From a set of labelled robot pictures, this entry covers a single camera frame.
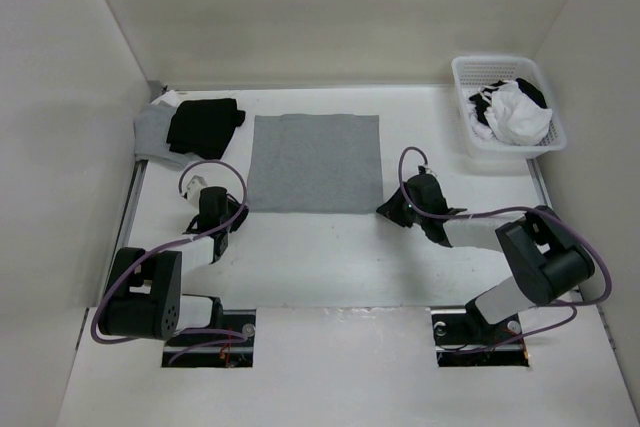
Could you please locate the grey tank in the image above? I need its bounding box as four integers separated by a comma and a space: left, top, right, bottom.
134, 103, 192, 170
248, 114, 383, 214

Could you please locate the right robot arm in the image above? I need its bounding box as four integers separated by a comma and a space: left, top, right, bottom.
376, 170, 595, 345

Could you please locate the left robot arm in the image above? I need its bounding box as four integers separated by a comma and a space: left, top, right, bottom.
92, 187, 249, 346

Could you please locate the folded black tank top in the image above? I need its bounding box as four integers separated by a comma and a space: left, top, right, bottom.
166, 98, 246, 160

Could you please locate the folded grey tank top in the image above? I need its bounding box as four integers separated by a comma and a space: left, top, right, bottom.
134, 103, 192, 170

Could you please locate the folded white tank top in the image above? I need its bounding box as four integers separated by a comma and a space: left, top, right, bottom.
155, 90, 182, 107

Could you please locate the black tank top in basket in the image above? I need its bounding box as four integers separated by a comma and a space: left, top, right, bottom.
468, 78, 548, 126

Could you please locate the white tank top in basket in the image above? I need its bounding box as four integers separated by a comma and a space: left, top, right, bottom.
465, 86, 553, 146

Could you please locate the white plastic laundry basket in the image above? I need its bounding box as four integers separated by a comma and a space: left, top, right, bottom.
451, 55, 567, 160

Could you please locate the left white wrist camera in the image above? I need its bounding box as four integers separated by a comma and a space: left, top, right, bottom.
182, 175, 208, 208

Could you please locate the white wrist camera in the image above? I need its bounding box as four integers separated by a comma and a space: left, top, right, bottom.
182, 175, 208, 208
418, 165, 437, 178

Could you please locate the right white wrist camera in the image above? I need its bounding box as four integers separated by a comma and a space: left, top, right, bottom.
418, 165, 437, 178

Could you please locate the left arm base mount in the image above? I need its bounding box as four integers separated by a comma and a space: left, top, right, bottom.
161, 310, 257, 369

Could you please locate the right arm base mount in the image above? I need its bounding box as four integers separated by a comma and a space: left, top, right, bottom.
430, 307, 529, 368

